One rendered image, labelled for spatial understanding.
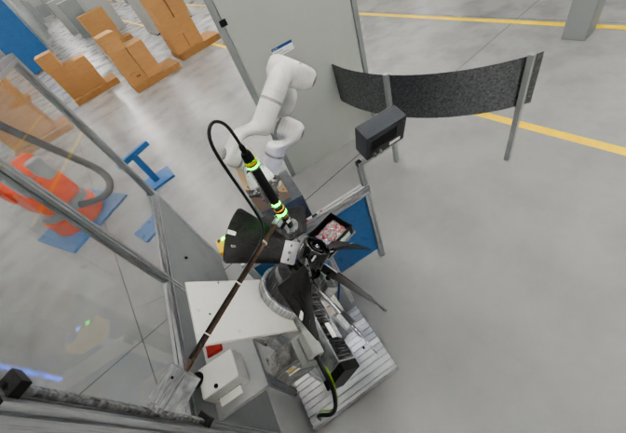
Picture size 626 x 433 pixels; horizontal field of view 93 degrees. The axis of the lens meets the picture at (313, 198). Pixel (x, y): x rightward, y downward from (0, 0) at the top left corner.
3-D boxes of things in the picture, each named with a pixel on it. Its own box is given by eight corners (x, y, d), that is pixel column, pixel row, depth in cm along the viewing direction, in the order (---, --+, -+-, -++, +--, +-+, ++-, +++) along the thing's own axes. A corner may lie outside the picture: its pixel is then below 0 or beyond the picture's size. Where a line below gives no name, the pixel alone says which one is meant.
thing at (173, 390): (179, 419, 80) (158, 415, 74) (163, 406, 84) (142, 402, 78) (202, 379, 86) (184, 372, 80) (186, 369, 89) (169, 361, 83)
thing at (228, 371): (218, 412, 124) (203, 410, 116) (210, 375, 135) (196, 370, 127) (252, 388, 126) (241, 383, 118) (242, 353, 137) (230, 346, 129)
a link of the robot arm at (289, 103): (286, 143, 168) (259, 132, 168) (293, 128, 174) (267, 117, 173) (297, 75, 123) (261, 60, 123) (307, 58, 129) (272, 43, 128)
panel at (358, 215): (290, 307, 224) (251, 266, 177) (290, 306, 225) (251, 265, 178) (377, 248, 235) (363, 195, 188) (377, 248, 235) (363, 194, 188)
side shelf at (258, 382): (222, 420, 124) (218, 420, 122) (204, 344, 149) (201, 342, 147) (271, 385, 127) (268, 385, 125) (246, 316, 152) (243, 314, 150)
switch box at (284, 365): (290, 385, 144) (272, 377, 129) (282, 368, 150) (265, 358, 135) (315, 368, 146) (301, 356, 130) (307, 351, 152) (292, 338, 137)
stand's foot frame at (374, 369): (317, 430, 181) (313, 429, 175) (287, 359, 212) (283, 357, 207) (399, 369, 189) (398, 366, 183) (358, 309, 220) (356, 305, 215)
